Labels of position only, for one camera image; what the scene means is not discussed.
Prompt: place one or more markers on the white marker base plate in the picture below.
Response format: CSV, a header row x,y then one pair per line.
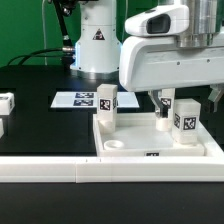
x,y
89,100

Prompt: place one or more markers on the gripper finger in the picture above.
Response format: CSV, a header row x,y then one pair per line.
x,y
217,91
161,110

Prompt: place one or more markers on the white square tabletop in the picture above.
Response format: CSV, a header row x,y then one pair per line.
x,y
136,135

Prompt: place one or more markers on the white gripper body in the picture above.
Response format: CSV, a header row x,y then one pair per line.
x,y
157,63

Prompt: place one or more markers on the white part at left edge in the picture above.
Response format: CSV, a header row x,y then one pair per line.
x,y
1,128

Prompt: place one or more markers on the white L-shaped fence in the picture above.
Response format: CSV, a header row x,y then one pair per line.
x,y
207,168

